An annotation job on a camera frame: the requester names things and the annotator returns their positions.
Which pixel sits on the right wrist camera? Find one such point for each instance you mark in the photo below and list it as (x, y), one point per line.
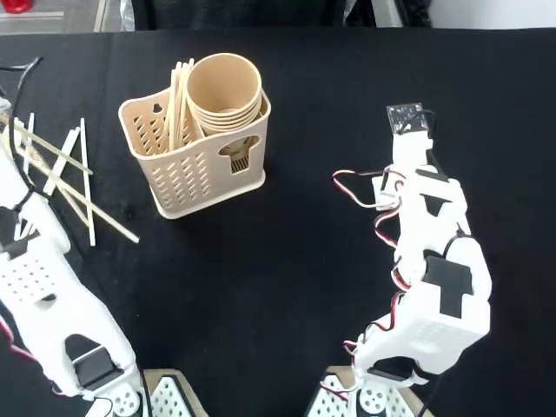
(407, 117)

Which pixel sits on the wooden chopstick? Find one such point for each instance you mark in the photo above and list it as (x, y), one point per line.
(61, 160)
(108, 223)
(87, 182)
(185, 87)
(65, 197)
(28, 139)
(17, 132)
(56, 153)
(170, 110)
(180, 106)
(175, 108)

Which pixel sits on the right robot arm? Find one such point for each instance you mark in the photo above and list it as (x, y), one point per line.
(438, 330)

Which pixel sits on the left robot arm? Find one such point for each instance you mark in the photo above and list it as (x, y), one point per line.
(52, 295)

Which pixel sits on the brown paper cup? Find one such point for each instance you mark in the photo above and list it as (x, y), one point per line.
(255, 117)
(236, 153)
(254, 112)
(254, 122)
(204, 93)

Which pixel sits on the beige plastic slotted basket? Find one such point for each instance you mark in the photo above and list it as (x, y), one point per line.
(197, 182)

